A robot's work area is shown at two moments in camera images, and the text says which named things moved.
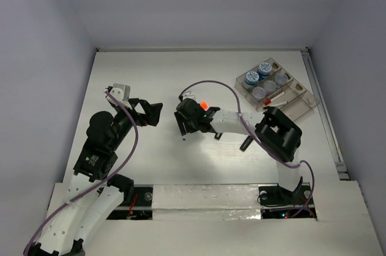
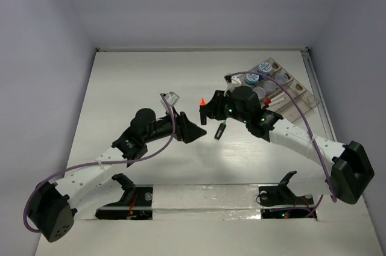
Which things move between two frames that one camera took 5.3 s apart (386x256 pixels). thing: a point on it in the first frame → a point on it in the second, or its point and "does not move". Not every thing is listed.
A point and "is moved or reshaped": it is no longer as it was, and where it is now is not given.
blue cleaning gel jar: [264, 70] does not move
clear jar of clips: [269, 86] does not move
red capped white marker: [268, 101] does not move
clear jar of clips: [259, 93] does not move
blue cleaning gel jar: [251, 79] does not move
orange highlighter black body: [246, 143] is moved or reshaped
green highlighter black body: [217, 136] does not move
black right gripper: [184, 128] → [215, 106]
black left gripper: [153, 111] → [187, 131]
